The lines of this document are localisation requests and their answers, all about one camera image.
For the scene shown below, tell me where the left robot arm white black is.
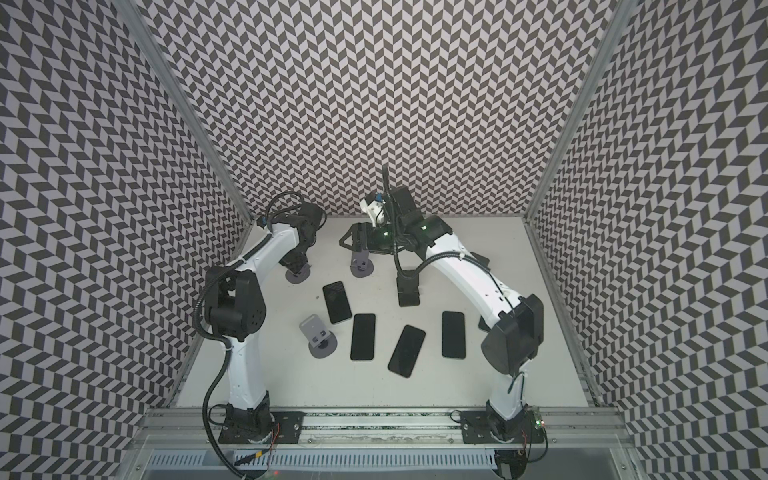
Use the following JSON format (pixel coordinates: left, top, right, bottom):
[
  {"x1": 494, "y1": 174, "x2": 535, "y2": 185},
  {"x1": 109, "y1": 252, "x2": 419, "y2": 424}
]
[{"x1": 193, "y1": 190, "x2": 327, "y2": 479}]

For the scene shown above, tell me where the round grey stand back centre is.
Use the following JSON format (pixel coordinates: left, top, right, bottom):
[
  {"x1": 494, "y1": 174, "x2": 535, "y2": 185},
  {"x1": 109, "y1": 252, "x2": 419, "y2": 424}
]
[{"x1": 350, "y1": 250, "x2": 374, "y2": 278}]

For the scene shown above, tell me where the round grey stand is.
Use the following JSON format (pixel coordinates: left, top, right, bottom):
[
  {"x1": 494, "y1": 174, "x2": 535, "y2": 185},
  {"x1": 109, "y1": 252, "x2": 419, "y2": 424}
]
[
  {"x1": 299, "y1": 314, "x2": 338, "y2": 359},
  {"x1": 285, "y1": 264, "x2": 311, "y2": 285},
  {"x1": 350, "y1": 250, "x2": 374, "y2": 278}
]

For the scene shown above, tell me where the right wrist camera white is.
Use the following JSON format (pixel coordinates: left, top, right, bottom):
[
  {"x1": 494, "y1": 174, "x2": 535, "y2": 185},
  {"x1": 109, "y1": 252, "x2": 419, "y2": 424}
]
[{"x1": 359, "y1": 193, "x2": 387, "y2": 227}]

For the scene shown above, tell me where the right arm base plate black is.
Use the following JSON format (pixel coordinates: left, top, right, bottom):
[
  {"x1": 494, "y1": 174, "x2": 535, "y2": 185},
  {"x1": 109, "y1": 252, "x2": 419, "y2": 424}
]
[{"x1": 450, "y1": 408, "x2": 545, "y2": 445}]

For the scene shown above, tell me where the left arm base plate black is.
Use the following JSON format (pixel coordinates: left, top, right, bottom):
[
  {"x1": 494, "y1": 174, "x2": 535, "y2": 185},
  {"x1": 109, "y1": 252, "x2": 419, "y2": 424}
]
[{"x1": 218, "y1": 409, "x2": 305, "y2": 445}]

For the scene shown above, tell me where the aluminium mounting rail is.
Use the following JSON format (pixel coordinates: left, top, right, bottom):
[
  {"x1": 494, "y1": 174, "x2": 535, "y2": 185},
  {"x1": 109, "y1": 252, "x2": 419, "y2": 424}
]
[{"x1": 131, "y1": 407, "x2": 631, "y2": 451}]

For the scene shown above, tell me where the round grey stand front left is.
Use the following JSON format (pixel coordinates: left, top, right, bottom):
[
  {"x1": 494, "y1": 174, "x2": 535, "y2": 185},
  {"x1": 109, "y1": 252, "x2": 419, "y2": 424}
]
[{"x1": 299, "y1": 314, "x2": 338, "y2": 359}]

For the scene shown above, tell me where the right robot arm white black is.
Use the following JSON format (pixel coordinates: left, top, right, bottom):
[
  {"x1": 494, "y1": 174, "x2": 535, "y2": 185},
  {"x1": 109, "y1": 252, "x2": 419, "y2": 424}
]
[{"x1": 339, "y1": 168, "x2": 544, "y2": 443}]

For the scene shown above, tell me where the white-edged phone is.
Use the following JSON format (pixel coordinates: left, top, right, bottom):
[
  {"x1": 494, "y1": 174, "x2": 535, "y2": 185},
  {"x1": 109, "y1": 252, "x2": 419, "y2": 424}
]
[{"x1": 350, "y1": 313, "x2": 376, "y2": 361}]

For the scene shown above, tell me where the black folding stand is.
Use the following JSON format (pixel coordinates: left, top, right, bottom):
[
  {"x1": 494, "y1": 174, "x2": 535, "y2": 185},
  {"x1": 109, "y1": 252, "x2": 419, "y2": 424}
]
[
  {"x1": 471, "y1": 252, "x2": 490, "y2": 268},
  {"x1": 396, "y1": 270, "x2": 420, "y2": 307}
]

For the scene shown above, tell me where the round grey stand back left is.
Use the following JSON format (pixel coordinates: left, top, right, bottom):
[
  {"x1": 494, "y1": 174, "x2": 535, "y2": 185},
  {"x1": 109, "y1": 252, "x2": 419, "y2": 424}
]
[{"x1": 285, "y1": 264, "x2": 311, "y2": 285}]

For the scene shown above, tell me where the white ventilation grille strip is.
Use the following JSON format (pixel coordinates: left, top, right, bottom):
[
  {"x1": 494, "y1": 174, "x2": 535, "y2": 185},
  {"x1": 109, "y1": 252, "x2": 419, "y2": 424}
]
[{"x1": 148, "y1": 449, "x2": 496, "y2": 471}]

